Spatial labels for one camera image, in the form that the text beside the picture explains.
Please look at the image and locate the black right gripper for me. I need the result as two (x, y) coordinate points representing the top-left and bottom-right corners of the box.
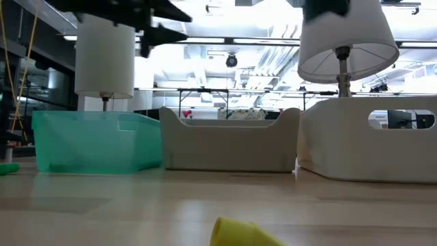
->
(302, 0), (352, 23)

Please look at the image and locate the cylinder shade wooden base lamp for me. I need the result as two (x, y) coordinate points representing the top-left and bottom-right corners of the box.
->
(74, 13), (137, 112)

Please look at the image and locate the grey plastic bin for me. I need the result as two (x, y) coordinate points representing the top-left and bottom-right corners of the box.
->
(158, 106), (301, 173)

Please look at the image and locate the white plastic bin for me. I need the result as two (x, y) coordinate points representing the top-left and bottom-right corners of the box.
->
(296, 96), (437, 185)

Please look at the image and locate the small green crayon piece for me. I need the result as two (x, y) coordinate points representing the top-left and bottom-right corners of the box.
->
(0, 163), (20, 176)

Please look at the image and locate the black ceiling fixture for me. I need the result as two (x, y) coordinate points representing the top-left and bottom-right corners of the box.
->
(380, 0), (421, 16)

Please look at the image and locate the cone shade chrome base lamp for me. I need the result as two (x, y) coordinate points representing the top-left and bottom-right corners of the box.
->
(297, 0), (400, 99)

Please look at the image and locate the yellow cable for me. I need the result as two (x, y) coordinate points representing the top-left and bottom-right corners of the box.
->
(0, 0), (39, 144)

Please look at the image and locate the black computer monitor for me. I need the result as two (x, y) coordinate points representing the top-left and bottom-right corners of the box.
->
(414, 114), (436, 130)
(387, 109), (414, 130)

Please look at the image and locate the black background equipment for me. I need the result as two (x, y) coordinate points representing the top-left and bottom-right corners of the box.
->
(369, 83), (389, 94)

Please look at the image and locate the green translucent plastic bin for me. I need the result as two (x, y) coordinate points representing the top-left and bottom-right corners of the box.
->
(31, 110), (163, 175)

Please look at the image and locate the patterned white cloth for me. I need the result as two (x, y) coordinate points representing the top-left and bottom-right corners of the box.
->
(217, 108), (268, 120)

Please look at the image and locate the black folding table frame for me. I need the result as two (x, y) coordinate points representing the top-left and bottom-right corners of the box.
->
(177, 87), (230, 120)
(302, 90), (339, 112)

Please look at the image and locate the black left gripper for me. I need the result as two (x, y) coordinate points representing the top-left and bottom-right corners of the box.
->
(76, 0), (193, 59)

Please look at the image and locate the yellow crayon piece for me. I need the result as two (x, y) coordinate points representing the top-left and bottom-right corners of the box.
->
(209, 217), (288, 246)

